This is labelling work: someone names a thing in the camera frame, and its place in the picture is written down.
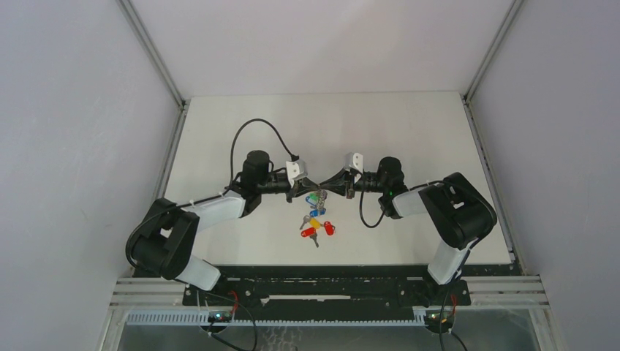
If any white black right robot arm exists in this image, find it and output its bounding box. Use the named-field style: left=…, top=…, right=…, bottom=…
left=319, top=153, right=498, bottom=304

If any black right camera cable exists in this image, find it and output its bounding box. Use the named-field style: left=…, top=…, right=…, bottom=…
left=358, top=189, right=387, bottom=229

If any white cable duct strip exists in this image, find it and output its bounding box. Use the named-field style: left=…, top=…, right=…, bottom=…
left=124, top=309, right=427, bottom=328

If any yellow tag loose key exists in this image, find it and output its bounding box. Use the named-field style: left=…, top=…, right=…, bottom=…
left=300, top=215, right=323, bottom=230

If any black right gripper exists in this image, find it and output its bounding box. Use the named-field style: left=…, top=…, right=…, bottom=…
left=319, top=167, right=388, bottom=200

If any blue key tag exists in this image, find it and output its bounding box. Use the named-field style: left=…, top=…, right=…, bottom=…
left=309, top=208, right=326, bottom=218

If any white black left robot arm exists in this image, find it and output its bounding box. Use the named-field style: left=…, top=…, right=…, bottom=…
left=125, top=151, right=319, bottom=305

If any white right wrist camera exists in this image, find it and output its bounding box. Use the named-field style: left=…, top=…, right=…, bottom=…
left=343, top=152, right=364, bottom=174

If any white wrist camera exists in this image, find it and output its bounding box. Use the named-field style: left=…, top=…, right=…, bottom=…
left=285, top=159, right=308, bottom=186
left=343, top=152, right=364, bottom=174

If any red key tag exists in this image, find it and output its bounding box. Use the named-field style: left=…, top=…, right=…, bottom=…
left=322, top=222, right=336, bottom=236
left=300, top=227, right=320, bottom=248

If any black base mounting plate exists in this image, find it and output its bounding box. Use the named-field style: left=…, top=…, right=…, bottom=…
left=182, top=265, right=472, bottom=322

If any black left camera cable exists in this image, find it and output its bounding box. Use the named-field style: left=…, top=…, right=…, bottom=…
left=229, top=118, right=300, bottom=185

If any large keyring with yellow handle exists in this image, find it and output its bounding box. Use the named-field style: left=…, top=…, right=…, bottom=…
left=311, top=189, right=328, bottom=211

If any black camera cable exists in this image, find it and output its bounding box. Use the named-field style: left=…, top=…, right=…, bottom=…
left=358, top=189, right=387, bottom=229
left=229, top=118, right=300, bottom=185

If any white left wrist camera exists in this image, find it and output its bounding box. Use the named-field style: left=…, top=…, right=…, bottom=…
left=285, top=159, right=308, bottom=186

